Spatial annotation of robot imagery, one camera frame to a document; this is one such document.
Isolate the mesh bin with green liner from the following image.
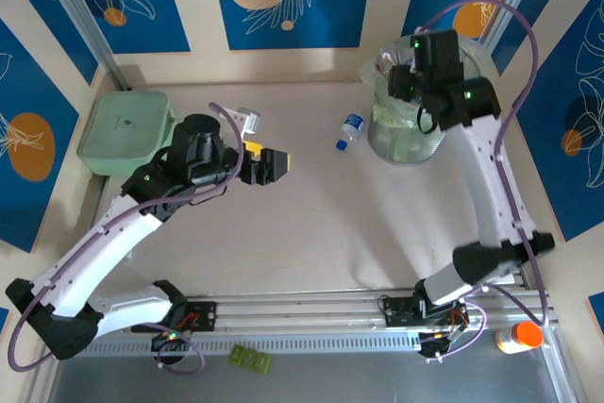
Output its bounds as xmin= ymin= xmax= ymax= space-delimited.
xmin=359 ymin=34 xmax=495 ymax=167

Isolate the pale green zip pouch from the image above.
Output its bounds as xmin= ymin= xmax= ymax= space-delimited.
xmin=76 ymin=90 xmax=179 ymax=176

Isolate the small blue label water bottle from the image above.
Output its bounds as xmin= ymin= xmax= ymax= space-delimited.
xmin=335 ymin=112 xmax=368 ymax=152

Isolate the orange cap bottle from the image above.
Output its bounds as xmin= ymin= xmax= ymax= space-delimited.
xmin=495 ymin=321 xmax=545 ymax=355

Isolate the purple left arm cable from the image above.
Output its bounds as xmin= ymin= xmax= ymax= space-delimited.
xmin=7 ymin=101 xmax=246 ymax=375

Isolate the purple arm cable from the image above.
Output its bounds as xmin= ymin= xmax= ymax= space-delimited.
xmin=7 ymin=101 xmax=246 ymax=375
xmin=419 ymin=0 xmax=548 ymax=364

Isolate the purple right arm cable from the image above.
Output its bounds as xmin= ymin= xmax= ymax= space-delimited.
xmin=419 ymin=0 xmax=548 ymax=364

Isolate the aluminium mounting rail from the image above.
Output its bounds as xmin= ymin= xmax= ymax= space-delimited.
xmin=40 ymin=285 xmax=553 ymax=343

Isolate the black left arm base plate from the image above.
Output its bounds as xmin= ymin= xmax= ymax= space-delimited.
xmin=130 ymin=299 xmax=219 ymax=333

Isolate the slotted grey cable duct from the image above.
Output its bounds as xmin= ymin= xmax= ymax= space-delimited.
xmin=59 ymin=331 xmax=426 ymax=358

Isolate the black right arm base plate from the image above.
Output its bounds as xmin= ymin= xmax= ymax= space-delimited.
xmin=381 ymin=296 xmax=469 ymax=328

